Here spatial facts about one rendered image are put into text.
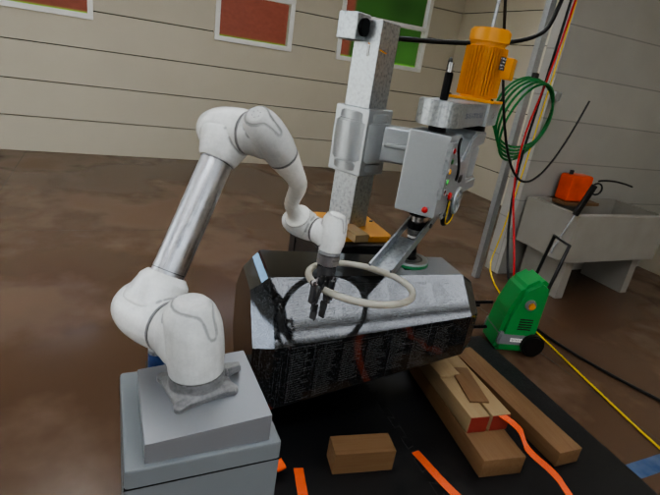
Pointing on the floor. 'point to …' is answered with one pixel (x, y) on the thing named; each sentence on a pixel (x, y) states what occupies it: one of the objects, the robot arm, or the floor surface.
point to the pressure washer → (522, 309)
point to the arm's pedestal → (197, 481)
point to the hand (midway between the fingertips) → (317, 310)
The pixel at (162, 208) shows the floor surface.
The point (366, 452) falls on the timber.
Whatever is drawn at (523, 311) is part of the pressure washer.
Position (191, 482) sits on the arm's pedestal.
